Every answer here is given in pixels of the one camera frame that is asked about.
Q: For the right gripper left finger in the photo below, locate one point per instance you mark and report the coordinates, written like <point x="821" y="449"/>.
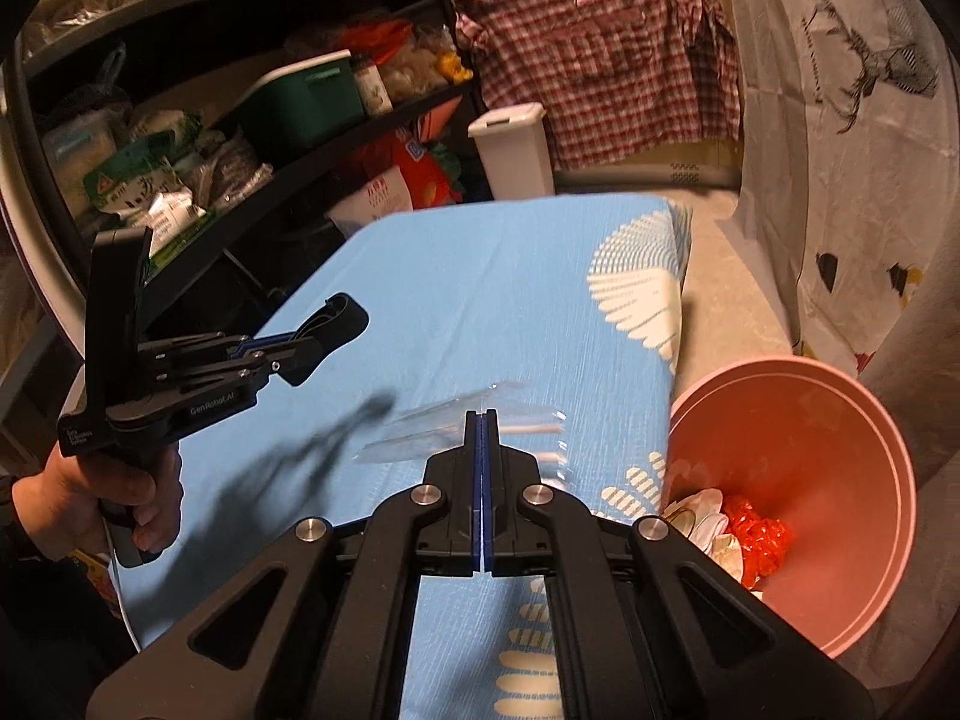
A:
<point x="319" y="624"/>

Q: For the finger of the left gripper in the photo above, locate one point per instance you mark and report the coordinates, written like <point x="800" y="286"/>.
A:
<point x="338" y="322"/>
<point x="271" y="347"/>

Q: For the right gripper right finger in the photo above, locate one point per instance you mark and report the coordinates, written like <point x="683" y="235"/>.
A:
<point x="644" y="624"/>

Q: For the red plastic bag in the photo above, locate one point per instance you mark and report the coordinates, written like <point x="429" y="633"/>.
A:
<point x="764" y="542"/>

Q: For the clear zip bag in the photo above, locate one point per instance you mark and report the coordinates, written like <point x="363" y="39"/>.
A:
<point x="536" y="428"/>

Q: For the pink plastic trash basin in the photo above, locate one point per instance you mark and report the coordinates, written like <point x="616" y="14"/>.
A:
<point x="810" y="446"/>

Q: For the person's left hand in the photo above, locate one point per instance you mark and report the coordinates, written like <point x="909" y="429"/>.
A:
<point x="59" y="511"/>

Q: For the red white sack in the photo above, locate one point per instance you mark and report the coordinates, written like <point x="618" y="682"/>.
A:
<point x="394" y="173"/>

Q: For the green white snack bag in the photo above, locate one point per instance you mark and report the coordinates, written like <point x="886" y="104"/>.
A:
<point x="139" y="184"/>

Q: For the small label jar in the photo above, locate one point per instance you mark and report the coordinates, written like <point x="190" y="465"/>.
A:
<point x="371" y="89"/>

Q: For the green storage box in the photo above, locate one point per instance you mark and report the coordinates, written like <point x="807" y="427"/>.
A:
<point x="301" y="101"/>

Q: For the black storage shelf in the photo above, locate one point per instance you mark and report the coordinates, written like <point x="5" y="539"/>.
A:
<point x="182" y="65"/>

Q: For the light blue tablecloth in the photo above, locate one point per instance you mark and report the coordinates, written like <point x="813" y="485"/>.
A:
<point x="576" y="299"/>

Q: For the white pedal bin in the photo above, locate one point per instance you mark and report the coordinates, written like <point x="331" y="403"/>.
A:
<point x="513" y="148"/>

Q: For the yellow toy figure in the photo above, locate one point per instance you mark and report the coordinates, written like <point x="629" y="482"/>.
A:
<point x="449" y="65"/>

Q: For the red plaid curtain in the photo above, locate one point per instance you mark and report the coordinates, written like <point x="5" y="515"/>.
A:
<point x="615" y="77"/>

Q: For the grey deer print curtain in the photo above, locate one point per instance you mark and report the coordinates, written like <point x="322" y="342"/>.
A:
<point x="850" y="190"/>

